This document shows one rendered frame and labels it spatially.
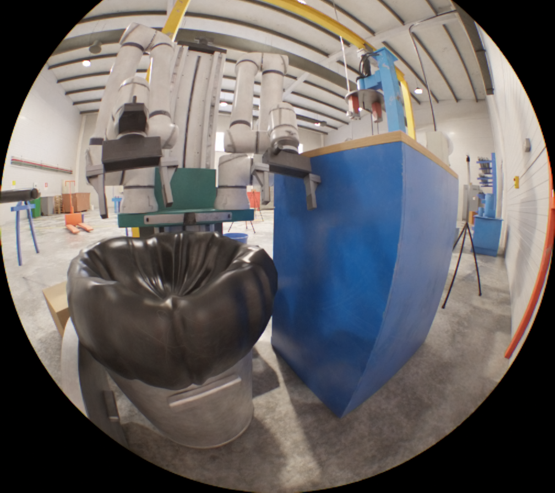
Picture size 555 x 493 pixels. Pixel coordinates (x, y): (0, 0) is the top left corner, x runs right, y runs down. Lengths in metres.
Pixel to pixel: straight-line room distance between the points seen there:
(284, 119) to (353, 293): 0.52
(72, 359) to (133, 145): 0.43
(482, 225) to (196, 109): 4.12
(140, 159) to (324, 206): 0.48
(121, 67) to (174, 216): 0.70
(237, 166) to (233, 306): 0.75
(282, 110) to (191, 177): 0.62
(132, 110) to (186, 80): 0.94
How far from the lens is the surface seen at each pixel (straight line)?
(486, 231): 3.99
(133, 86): 0.55
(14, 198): 3.66
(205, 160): 1.12
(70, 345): 0.49
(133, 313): 0.29
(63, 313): 1.17
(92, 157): 0.87
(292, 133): 0.57
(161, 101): 0.73
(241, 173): 0.96
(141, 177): 0.90
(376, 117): 2.94
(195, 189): 1.06
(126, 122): 0.43
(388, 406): 0.98
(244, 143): 0.70
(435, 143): 2.41
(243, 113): 0.78
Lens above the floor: 0.79
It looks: 6 degrees down
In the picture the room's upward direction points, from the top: 1 degrees clockwise
